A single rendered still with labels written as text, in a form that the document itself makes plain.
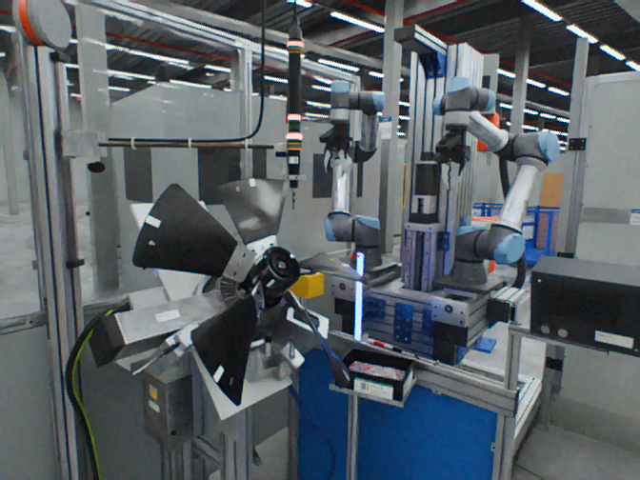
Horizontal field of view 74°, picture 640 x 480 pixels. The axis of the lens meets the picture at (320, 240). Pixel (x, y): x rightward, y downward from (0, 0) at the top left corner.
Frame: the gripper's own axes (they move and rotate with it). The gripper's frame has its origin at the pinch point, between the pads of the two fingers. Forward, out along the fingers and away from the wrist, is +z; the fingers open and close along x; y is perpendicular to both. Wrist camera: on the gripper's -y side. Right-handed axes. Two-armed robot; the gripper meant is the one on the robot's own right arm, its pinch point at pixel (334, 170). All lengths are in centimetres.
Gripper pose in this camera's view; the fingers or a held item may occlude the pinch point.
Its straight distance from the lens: 176.1
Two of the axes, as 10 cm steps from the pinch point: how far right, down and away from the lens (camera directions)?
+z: -0.2, 9.9, 1.5
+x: -7.6, -1.1, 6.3
